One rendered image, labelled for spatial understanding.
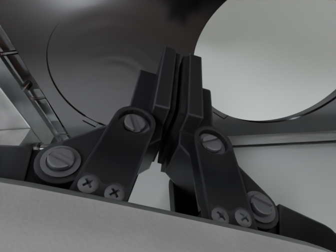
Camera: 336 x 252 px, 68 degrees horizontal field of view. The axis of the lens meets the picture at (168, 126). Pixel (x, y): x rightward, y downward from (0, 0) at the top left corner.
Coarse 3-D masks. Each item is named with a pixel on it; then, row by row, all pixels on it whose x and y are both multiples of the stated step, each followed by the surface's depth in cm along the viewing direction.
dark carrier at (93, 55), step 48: (0, 0) 14; (48, 0) 14; (96, 0) 14; (144, 0) 14; (192, 0) 14; (48, 48) 16; (96, 48) 16; (144, 48) 16; (192, 48) 16; (48, 96) 19; (96, 96) 19
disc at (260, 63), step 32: (256, 0) 13; (288, 0) 13; (320, 0) 13; (224, 32) 15; (256, 32) 14; (288, 32) 14; (320, 32) 14; (224, 64) 16; (256, 64) 16; (288, 64) 16; (320, 64) 16; (224, 96) 18; (256, 96) 18; (288, 96) 17; (320, 96) 17
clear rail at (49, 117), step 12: (0, 36) 16; (0, 48) 16; (12, 48) 17; (12, 60) 17; (12, 72) 18; (24, 72) 18; (24, 84) 18; (36, 84) 19; (36, 96) 19; (36, 108) 20; (48, 108) 20; (48, 120) 21; (60, 132) 22
